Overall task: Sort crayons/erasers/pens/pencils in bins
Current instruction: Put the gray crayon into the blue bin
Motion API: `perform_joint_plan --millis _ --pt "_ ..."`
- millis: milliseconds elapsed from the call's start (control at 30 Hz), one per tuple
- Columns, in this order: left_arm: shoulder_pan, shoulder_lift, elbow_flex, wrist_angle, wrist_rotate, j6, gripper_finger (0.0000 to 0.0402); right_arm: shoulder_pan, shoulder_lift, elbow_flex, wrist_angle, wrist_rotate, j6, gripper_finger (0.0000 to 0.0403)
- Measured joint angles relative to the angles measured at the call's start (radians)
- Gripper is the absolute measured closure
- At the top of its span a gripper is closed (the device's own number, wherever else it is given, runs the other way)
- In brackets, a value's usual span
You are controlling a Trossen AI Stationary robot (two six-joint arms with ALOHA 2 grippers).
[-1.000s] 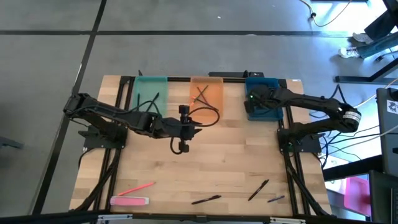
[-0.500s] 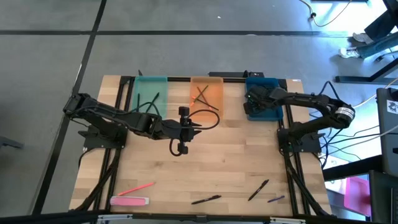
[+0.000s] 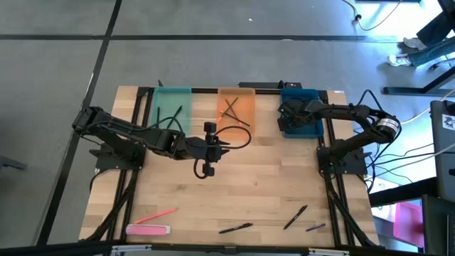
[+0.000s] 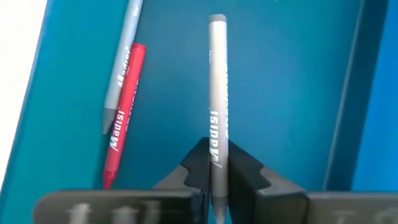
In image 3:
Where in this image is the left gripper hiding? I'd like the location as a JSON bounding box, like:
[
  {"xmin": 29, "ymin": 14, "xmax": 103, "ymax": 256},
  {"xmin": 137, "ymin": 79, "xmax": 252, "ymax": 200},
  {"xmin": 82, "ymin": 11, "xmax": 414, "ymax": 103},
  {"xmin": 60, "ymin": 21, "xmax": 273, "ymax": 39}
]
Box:
[{"xmin": 173, "ymin": 134, "xmax": 231, "ymax": 164}]

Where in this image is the red pencil with orange eraser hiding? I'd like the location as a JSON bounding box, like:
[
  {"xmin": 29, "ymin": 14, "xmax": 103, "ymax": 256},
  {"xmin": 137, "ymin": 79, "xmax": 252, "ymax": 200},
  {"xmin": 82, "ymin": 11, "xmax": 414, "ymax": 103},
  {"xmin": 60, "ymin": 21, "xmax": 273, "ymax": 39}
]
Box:
[{"xmin": 224, "ymin": 98, "xmax": 244, "ymax": 127}]

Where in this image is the pink pencil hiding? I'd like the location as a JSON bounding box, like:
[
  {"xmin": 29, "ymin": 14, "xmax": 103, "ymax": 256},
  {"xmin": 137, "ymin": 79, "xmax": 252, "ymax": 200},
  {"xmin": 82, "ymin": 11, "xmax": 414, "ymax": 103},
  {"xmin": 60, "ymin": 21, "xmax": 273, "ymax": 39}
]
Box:
[{"xmin": 134, "ymin": 207, "xmax": 178, "ymax": 225}]

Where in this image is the dark pen with white print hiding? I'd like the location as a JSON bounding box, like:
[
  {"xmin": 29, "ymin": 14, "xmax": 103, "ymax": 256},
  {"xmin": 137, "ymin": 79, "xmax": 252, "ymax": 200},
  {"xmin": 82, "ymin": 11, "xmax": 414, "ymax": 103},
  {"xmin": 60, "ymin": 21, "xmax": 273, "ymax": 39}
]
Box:
[{"xmin": 283, "ymin": 204, "xmax": 309, "ymax": 230}]

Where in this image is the blue plastic bin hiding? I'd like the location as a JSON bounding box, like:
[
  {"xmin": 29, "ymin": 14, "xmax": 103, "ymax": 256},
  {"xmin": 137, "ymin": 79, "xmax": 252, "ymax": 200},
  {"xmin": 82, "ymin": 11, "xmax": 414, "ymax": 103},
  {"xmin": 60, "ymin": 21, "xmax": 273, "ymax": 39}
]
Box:
[{"xmin": 279, "ymin": 87, "xmax": 325, "ymax": 139}]

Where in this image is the black flat bar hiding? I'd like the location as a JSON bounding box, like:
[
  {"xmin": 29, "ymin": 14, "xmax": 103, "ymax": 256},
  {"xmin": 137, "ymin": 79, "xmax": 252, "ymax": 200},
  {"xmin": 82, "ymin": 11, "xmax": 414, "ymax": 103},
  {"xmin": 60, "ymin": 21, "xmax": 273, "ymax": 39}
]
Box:
[{"xmin": 237, "ymin": 80, "xmax": 304, "ymax": 90}]

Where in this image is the orange translucent plastic bin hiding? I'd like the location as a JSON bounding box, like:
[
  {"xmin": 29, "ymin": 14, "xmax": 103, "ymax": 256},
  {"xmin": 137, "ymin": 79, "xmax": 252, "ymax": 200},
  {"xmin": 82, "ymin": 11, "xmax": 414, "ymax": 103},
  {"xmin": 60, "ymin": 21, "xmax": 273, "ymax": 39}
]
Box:
[{"xmin": 217, "ymin": 87, "xmax": 257, "ymax": 142}]

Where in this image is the green translucent plastic bin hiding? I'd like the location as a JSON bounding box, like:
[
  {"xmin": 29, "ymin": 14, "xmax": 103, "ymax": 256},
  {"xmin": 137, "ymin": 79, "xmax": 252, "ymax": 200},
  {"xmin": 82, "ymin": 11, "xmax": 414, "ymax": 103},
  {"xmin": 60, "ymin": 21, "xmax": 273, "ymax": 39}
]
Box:
[{"xmin": 151, "ymin": 86, "xmax": 193, "ymax": 138}]

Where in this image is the pink eraser block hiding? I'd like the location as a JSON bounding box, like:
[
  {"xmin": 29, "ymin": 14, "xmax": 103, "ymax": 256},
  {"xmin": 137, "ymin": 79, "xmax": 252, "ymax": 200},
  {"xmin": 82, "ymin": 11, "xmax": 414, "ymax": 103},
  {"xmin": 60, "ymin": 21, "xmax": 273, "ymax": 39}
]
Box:
[{"xmin": 125, "ymin": 223, "xmax": 172, "ymax": 236}]

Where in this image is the person's shoe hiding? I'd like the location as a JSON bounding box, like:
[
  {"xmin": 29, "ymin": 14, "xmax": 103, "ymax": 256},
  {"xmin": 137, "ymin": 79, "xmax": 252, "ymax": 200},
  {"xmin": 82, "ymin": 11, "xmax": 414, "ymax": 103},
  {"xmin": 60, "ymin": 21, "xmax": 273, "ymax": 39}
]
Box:
[
  {"xmin": 402, "ymin": 36, "xmax": 427, "ymax": 50},
  {"xmin": 386, "ymin": 53, "xmax": 410, "ymax": 68}
]

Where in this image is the black desk edge bar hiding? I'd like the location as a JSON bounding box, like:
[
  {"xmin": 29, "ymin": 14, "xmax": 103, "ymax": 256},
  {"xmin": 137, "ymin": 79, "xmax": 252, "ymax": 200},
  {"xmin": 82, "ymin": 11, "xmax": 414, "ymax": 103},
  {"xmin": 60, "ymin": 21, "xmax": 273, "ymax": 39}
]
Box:
[{"xmin": 368, "ymin": 176, "xmax": 439, "ymax": 208}]

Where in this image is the person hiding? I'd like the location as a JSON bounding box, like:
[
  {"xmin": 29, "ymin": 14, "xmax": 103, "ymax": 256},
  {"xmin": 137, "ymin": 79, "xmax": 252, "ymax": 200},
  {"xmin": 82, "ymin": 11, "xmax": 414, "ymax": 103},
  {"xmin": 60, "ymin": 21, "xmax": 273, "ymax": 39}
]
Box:
[{"xmin": 405, "ymin": 0, "xmax": 455, "ymax": 68}]

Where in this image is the grey equipment case with sticker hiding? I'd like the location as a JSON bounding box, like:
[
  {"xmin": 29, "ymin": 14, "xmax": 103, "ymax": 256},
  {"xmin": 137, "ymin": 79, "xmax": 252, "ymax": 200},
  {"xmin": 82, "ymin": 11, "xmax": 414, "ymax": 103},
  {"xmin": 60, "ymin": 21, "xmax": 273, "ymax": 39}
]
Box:
[{"xmin": 429, "ymin": 99, "xmax": 455, "ymax": 202}]

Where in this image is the pink plastic bin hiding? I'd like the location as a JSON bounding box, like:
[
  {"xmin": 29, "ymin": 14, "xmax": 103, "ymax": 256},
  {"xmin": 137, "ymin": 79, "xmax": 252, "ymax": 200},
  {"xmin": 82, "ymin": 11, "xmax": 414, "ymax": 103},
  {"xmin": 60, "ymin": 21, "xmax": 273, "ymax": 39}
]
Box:
[{"xmin": 392, "ymin": 201, "xmax": 426, "ymax": 249}]

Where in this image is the dark equipment box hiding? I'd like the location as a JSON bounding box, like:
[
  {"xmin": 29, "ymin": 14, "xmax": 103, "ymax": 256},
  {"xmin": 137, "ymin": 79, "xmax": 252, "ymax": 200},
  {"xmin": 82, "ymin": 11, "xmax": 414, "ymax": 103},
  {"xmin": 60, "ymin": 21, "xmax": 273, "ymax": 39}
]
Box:
[{"xmin": 421, "ymin": 193, "xmax": 455, "ymax": 256}]

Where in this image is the grey floor object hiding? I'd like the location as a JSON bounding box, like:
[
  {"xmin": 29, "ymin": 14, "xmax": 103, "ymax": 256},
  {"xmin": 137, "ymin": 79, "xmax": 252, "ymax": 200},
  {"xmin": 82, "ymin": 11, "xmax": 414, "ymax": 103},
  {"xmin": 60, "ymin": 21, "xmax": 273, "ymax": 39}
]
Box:
[{"xmin": 0, "ymin": 154, "xmax": 28, "ymax": 171}]

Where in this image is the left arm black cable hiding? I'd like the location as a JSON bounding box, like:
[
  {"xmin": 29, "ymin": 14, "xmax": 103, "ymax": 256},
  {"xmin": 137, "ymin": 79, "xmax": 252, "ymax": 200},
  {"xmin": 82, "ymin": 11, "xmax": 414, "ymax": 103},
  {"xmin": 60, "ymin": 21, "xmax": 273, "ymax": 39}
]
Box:
[{"xmin": 213, "ymin": 124, "xmax": 253, "ymax": 150}]

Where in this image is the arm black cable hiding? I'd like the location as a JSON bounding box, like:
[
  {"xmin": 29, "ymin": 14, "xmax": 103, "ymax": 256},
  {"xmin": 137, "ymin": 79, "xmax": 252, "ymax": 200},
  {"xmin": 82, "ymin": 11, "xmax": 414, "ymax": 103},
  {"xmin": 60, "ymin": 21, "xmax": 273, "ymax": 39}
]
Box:
[
  {"xmin": 213, "ymin": 124, "xmax": 253, "ymax": 150},
  {"xmin": 355, "ymin": 88, "xmax": 387, "ymax": 113}
]

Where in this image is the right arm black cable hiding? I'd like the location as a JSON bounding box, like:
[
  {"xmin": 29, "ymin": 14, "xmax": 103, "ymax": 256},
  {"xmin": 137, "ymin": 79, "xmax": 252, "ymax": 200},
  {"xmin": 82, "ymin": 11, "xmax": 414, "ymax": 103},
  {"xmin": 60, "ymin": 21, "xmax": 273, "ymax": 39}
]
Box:
[{"xmin": 355, "ymin": 88, "xmax": 387, "ymax": 113}]

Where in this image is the black desk leg frame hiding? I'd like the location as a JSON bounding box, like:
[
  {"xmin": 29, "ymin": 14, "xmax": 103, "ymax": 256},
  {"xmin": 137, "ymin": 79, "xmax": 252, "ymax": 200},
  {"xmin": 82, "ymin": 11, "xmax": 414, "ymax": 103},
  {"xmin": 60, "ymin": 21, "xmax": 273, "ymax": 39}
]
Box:
[{"xmin": 382, "ymin": 65, "xmax": 455, "ymax": 97}]

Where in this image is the yellow floor cable, black plug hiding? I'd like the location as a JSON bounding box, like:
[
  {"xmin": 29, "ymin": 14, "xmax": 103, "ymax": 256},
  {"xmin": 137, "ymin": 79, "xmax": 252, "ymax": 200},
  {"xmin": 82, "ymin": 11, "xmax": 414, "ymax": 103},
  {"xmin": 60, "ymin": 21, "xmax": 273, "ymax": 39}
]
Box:
[{"xmin": 341, "ymin": 0, "xmax": 405, "ymax": 32}]

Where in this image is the white cable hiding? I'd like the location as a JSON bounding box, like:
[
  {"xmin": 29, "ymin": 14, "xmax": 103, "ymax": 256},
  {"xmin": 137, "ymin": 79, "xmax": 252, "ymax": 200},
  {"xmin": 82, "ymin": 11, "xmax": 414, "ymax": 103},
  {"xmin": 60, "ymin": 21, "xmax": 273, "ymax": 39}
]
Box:
[{"xmin": 405, "ymin": 88, "xmax": 455, "ymax": 124}]

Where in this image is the silver metal bracket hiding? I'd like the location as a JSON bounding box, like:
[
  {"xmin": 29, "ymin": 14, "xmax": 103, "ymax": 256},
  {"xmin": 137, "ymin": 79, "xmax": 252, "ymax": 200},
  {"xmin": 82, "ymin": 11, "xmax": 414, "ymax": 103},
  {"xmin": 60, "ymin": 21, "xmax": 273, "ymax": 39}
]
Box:
[
  {"xmin": 307, "ymin": 247, "xmax": 350, "ymax": 256},
  {"xmin": 111, "ymin": 244, "xmax": 153, "ymax": 255}
]

